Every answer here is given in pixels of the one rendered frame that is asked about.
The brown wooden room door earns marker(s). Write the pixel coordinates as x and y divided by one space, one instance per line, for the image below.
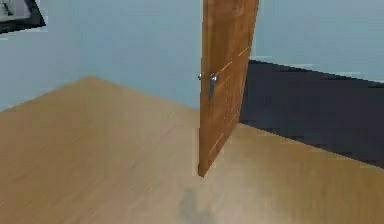
223 50

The black framed wall picture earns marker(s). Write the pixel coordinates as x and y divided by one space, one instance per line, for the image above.
18 13

